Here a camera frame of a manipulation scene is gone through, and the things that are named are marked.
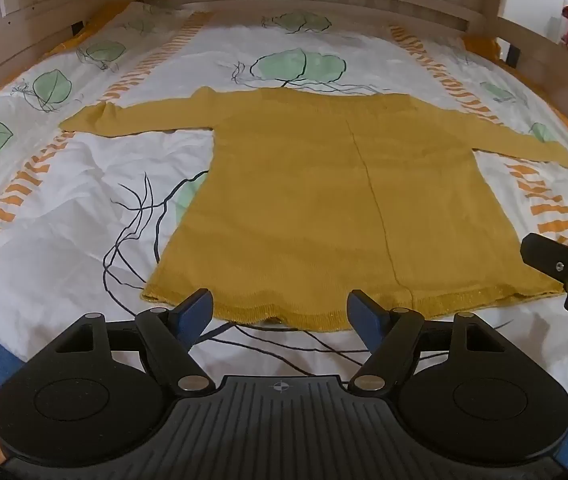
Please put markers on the yellow knit sweater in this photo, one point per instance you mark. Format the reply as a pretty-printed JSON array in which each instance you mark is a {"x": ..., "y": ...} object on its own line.
[{"x": 304, "y": 200}]

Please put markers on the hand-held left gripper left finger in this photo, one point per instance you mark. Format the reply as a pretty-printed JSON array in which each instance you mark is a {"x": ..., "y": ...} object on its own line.
[{"x": 197, "y": 310}]

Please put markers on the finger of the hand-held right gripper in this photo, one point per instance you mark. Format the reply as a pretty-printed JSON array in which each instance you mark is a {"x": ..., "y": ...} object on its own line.
[{"x": 546, "y": 255}]

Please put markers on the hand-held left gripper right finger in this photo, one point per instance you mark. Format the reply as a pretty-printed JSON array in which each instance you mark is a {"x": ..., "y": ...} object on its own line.
[{"x": 363, "y": 316}]

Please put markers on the blue bed base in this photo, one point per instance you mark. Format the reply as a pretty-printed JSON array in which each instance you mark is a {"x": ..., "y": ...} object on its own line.
[{"x": 6, "y": 360}]

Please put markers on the white leaf-print blanket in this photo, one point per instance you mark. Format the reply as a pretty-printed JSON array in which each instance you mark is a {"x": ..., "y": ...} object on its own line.
[{"x": 88, "y": 180}]

